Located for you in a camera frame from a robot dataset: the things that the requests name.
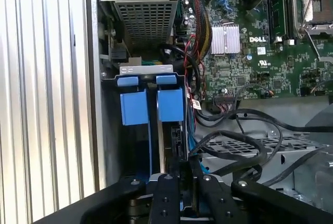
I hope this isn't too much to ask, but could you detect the blue disk carrier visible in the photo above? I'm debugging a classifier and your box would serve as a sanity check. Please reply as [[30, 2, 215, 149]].
[[117, 75, 178, 88]]

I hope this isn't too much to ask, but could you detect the black open PC case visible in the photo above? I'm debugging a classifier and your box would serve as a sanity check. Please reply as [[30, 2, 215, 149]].
[[85, 0, 333, 224]]

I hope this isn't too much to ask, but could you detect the metal socket cover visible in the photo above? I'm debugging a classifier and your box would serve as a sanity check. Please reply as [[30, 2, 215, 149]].
[[303, 22, 333, 65]]

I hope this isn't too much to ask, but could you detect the grey metal disk bay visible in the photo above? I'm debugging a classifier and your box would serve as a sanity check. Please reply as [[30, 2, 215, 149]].
[[100, 64, 190, 180]]

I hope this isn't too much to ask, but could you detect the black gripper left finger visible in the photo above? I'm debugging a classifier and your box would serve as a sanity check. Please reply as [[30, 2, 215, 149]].
[[33, 156, 181, 224]]

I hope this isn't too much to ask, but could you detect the blue disk wire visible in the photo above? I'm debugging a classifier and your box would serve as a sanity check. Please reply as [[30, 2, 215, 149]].
[[188, 98, 209, 178]]

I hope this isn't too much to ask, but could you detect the looped black wire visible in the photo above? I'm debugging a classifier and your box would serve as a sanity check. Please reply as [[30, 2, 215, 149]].
[[159, 43, 202, 84]]

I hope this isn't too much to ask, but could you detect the black disk wire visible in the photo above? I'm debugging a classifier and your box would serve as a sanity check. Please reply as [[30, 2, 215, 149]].
[[188, 129, 263, 183]]

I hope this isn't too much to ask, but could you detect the silver finned heatsink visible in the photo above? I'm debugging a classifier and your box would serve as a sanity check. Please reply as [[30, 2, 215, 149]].
[[211, 25, 240, 55]]

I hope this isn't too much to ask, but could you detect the hard disk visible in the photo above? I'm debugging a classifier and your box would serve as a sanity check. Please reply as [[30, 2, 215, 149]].
[[120, 87, 189, 180]]

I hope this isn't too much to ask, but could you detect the thick black wire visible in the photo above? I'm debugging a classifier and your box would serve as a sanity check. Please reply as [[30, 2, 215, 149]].
[[195, 108, 333, 134]]

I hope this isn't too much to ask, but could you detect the thin metal locking lever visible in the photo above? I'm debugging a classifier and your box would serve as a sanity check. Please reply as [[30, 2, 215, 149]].
[[299, 0, 323, 31]]

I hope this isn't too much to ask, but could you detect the green Dell motherboard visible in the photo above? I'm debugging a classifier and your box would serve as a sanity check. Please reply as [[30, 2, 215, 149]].
[[176, 0, 333, 105]]

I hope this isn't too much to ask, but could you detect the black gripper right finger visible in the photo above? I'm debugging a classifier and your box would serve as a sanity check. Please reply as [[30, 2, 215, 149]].
[[189, 156, 333, 224]]

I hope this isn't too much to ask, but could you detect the blue SATA port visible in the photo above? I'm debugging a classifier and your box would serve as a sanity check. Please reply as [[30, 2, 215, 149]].
[[217, 0, 232, 11]]

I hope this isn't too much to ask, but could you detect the braided power cable bundle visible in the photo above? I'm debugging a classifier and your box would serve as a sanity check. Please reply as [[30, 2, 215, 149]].
[[181, 0, 213, 63]]

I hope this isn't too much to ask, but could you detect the flat black wire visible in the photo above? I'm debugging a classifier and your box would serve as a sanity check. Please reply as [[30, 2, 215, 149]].
[[260, 144, 333, 187]]

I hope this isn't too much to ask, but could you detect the black RAM slot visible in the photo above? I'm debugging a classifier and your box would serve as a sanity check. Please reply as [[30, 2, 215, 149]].
[[267, 0, 284, 44], [282, 0, 294, 40]]

